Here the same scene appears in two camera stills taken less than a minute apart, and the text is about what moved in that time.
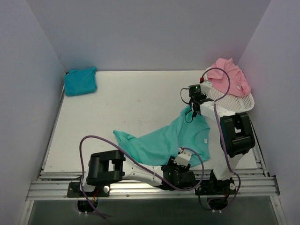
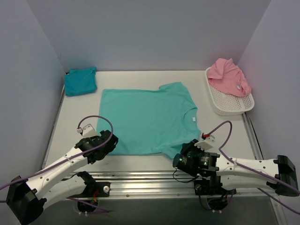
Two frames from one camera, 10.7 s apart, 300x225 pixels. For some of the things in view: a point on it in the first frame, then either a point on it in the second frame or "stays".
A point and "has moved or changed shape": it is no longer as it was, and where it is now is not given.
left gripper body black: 187,176 → 108,142
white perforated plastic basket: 229,103 stays
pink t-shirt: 239,86 stays
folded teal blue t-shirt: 80,81 stays
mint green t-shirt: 188,131 has moved or changed shape
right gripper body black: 192,106 → 187,148
